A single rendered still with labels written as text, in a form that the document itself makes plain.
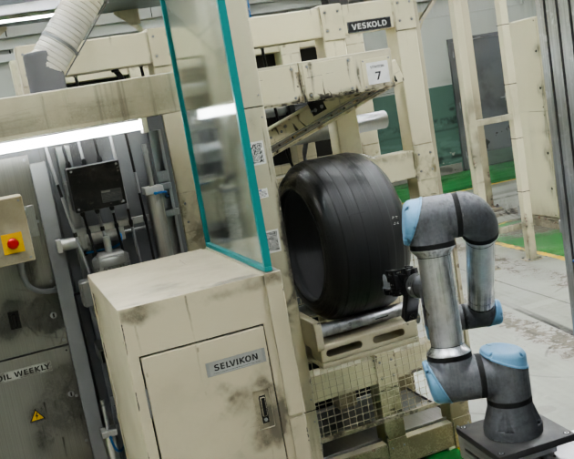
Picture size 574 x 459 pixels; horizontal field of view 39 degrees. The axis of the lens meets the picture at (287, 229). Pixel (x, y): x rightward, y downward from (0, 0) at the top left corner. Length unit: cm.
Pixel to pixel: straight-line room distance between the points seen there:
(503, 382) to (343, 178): 86
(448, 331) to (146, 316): 77
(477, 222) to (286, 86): 109
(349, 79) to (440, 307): 118
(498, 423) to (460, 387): 14
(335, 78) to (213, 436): 149
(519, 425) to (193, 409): 83
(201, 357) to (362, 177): 96
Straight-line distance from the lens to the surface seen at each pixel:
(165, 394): 194
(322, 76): 298
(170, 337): 191
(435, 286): 210
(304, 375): 277
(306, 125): 310
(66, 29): 279
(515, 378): 216
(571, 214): 202
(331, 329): 268
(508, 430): 221
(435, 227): 206
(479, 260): 220
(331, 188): 258
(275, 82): 291
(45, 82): 276
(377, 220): 258
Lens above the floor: 168
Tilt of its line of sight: 9 degrees down
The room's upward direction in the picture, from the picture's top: 10 degrees counter-clockwise
